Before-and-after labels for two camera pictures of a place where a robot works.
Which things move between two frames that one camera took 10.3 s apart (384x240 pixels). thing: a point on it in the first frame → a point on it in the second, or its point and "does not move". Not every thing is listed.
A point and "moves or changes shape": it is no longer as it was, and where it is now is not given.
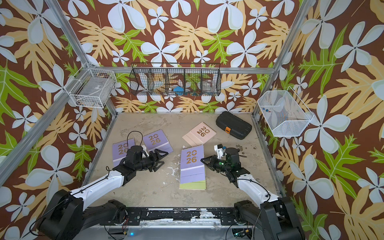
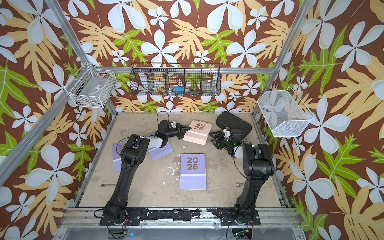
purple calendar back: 157,140 does not move
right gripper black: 212,159 → 220,134
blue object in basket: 178,90 does not move
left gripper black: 158,155 → 181,130
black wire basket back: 176,79 does not move
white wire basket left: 91,87 does not move
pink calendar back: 199,134 moves or changes shape
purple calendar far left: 120,149 does not move
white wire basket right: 286,115 does not move
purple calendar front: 192,168 moves or changes shape
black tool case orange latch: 233,125 does not move
